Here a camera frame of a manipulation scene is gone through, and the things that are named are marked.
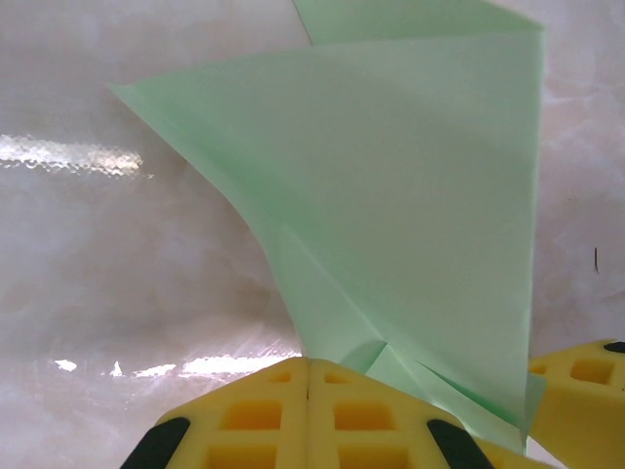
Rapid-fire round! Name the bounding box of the light green paper sheet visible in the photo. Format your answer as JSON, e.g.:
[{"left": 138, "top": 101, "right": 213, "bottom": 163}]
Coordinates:
[{"left": 105, "top": 0, "right": 549, "bottom": 455}]

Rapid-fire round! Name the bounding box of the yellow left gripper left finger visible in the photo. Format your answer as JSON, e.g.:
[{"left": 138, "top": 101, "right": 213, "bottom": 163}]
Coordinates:
[{"left": 118, "top": 357, "right": 311, "bottom": 469}]

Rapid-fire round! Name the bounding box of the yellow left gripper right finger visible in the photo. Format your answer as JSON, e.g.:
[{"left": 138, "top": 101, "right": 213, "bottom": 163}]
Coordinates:
[{"left": 309, "top": 358, "right": 492, "bottom": 469}]

